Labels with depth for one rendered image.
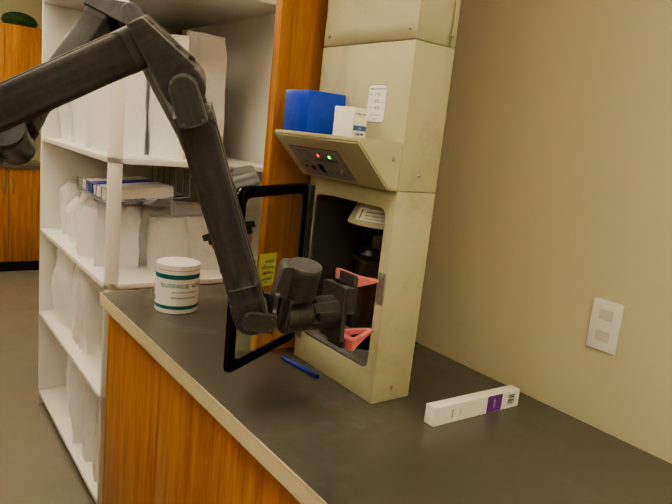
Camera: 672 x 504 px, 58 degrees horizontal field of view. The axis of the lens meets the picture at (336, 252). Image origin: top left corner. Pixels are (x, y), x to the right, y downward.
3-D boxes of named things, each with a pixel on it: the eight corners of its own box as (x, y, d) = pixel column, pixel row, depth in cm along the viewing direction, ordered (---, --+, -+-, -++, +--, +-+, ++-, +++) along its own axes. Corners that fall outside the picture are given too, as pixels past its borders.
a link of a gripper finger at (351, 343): (386, 309, 111) (345, 315, 106) (382, 346, 113) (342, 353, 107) (363, 299, 117) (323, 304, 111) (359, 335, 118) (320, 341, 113)
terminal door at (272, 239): (294, 338, 155) (309, 182, 148) (225, 375, 128) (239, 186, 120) (291, 337, 155) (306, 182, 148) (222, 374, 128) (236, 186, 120)
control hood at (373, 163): (310, 174, 149) (314, 133, 147) (398, 191, 124) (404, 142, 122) (270, 171, 142) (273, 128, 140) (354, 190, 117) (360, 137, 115)
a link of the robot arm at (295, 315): (265, 322, 105) (281, 340, 101) (273, 288, 102) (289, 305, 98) (299, 318, 109) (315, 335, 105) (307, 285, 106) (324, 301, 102)
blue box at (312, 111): (317, 133, 145) (321, 94, 143) (342, 136, 137) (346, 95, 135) (282, 129, 139) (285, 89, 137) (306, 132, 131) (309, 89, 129)
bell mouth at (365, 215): (387, 218, 155) (390, 197, 154) (437, 231, 141) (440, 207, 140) (332, 218, 144) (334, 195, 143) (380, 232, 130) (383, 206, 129)
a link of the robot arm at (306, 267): (237, 304, 106) (239, 331, 98) (249, 245, 101) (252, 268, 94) (303, 311, 109) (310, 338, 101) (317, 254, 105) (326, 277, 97)
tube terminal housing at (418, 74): (366, 342, 173) (400, 64, 158) (450, 386, 148) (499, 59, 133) (293, 354, 158) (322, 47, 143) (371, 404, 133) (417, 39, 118)
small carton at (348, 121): (345, 136, 130) (348, 107, 129) (365, 138, 128) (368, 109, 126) (332, 134, 126) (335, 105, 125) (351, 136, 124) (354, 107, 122)
